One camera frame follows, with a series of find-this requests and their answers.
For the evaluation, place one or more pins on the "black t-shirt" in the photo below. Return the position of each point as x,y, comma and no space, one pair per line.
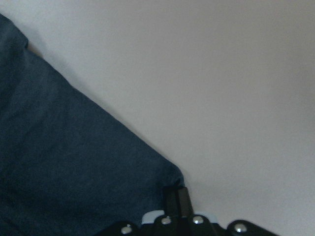
67,167

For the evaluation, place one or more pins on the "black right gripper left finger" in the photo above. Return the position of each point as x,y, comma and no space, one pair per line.
171,204

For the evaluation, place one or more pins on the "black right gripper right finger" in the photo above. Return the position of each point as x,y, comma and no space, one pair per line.
185,208

